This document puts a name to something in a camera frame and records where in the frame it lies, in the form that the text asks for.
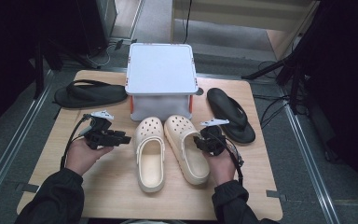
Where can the person's right hand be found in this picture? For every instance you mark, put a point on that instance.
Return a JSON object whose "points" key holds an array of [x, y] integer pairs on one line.
{"points": [[223, 169]]}

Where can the cream clog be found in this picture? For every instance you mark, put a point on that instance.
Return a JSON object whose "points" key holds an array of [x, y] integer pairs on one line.
{"points": [[189, 161], [150, 161]]}

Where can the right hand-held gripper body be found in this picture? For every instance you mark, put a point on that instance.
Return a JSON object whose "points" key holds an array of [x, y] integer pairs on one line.
{"points": [[214, 143]]}

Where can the dark round table grommet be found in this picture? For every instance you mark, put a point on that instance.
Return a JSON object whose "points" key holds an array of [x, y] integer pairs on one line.
{"points": [[199, 91]]}

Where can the white shoe rack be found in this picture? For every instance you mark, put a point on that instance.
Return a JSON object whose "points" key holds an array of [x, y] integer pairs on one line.
{"points": [[161, 68]]}

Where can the black flip-flop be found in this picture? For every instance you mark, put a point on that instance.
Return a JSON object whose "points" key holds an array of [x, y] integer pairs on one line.
{"points": [[90, 96], [230, 115]]}

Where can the black metal stand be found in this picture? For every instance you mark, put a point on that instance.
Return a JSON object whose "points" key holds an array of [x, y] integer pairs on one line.
{"points": [[38, 71]]}

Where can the black curtain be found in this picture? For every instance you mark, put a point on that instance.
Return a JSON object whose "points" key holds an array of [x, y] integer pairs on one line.
{"points": [[6, 46], [348, 77]]}

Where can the metal floor rail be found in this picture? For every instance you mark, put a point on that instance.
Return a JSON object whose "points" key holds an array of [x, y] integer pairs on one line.
{"points": [[307, 161], [12, 149]]}

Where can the grey tape strip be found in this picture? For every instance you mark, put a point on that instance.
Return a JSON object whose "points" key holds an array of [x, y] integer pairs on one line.
{"points": [[275, 194], [28, 187]]}

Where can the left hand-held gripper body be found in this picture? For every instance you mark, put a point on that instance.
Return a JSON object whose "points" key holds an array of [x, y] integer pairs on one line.
{"points": [[101, 137]]}

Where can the black floor plug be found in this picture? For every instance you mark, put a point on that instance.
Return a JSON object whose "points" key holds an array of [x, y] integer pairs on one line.
{"points": [[119, 43]]}

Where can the dark grey cabinet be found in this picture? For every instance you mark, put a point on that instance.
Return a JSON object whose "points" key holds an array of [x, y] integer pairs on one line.
{"points": [[107, 18]]}

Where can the person's left hand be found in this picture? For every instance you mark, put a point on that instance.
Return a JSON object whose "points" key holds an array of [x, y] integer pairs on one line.
{"points": [[80, 158]]}

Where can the black tripod stand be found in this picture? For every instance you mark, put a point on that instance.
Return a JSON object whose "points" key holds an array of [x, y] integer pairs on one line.
{"points": [[267, 70]]}

